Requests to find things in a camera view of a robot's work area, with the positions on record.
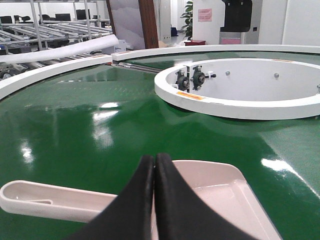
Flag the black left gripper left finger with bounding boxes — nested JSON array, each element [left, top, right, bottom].
[[65, 155, 154, 240]]

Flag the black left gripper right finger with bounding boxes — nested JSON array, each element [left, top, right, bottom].
[[154, 153, 254, 240]]

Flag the pink plastic dustpan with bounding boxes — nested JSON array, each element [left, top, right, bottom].
[[0, 160, 282, 240]]

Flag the steel conveyor rollers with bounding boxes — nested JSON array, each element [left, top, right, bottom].
[[111, 62, 163, 74]]

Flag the white outer conveyor rim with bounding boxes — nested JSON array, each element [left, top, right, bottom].
[[0, 44, 320, 99]]

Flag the black bearing block left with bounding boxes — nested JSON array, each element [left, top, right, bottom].
[[176, 69, 190, 91]]

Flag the black bearing block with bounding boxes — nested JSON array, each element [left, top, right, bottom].
[[192, 65, 217, 91], [176, 69, 190, 91]]

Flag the black bearing block right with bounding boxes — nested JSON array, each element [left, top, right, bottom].
[[192, 65, 217, 91]]

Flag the white foam roll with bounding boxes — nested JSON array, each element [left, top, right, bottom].
[[0, 34, 119, 64]]

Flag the green potted plant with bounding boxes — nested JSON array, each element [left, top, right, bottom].
[[180, 0, 193, 41]]

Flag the metal roller rack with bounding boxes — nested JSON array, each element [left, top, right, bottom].
[[0, 0, 112, 79]]

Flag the brown wooden panel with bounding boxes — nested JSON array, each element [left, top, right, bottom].
[[138, 0, 159, 49]]

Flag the black white kiosk machine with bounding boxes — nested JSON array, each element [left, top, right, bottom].
[[219, 0, 253, 45]]

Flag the white inner conveyor ring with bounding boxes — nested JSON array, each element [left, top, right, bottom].
[[154, 58, 320, 121]]

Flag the pink wall notice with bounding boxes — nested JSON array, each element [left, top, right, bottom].
[[197, 8, 212, 22]]

